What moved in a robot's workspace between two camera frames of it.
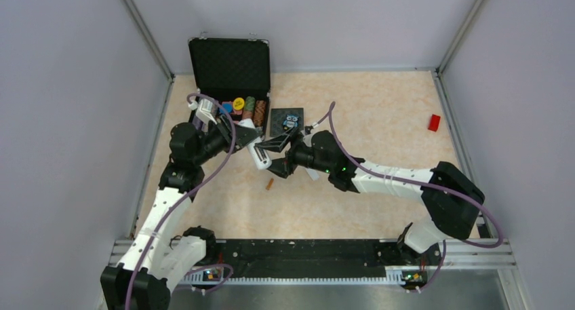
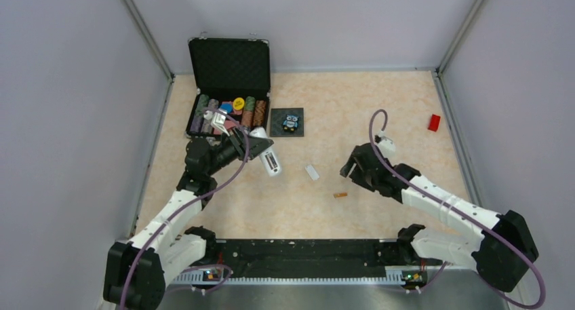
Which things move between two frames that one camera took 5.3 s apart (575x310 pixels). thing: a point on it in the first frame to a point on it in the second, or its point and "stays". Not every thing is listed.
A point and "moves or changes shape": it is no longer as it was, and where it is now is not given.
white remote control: x=262 y=159 moves or changes shape
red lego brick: x=434 y=123 stays
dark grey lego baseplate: x=277 y=116 stays
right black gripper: x=284 y=167 to x=355 y=175
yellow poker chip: x=239 y=103 stays
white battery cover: x=313 y=173 stays
